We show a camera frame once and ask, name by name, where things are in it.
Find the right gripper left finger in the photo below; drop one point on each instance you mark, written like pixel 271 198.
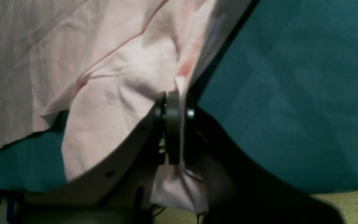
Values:
pixel 167 114

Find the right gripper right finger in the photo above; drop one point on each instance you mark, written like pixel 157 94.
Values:
pixel 202 136

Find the pink T-shirt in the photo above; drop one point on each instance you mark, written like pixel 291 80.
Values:
pixel 77 78

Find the teal table cloth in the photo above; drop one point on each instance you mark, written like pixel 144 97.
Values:
pixel 286 91

